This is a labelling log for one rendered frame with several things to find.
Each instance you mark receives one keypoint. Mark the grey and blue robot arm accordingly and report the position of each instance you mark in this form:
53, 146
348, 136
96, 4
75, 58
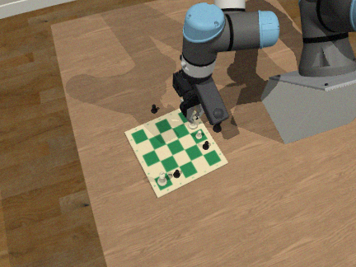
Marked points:
325, 33

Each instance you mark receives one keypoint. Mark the green and cream chessboard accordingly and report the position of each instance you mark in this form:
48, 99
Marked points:
167, 143

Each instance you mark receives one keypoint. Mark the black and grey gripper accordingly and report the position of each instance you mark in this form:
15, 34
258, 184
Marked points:
185, 89

